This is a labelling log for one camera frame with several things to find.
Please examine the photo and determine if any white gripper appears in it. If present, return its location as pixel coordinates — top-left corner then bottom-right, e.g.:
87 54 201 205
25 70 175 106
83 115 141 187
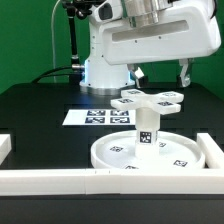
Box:
101 1 221 88

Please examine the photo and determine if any white cross-shaped table base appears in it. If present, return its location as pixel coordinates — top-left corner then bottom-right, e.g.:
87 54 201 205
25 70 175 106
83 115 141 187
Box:
111 89 184 115

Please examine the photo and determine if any white round table top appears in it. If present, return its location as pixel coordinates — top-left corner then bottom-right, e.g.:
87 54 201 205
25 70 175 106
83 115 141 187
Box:
91 130 205 170

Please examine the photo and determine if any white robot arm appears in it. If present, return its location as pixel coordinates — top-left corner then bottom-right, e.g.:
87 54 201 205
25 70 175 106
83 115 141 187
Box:
80 0 221 95

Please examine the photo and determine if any white marker sheet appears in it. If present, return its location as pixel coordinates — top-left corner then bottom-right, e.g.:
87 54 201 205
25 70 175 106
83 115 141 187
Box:
63 109 135 126

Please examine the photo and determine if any white U-shaped fence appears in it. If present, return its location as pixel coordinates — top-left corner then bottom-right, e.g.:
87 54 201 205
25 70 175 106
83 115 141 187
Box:
0 132 224 196

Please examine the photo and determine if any black cable bundle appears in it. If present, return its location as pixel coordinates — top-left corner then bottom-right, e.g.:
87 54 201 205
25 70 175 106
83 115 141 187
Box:
31 65 85 84

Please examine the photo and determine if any white cable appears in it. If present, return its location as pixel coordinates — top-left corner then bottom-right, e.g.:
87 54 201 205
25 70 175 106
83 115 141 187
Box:
50 0 63 83

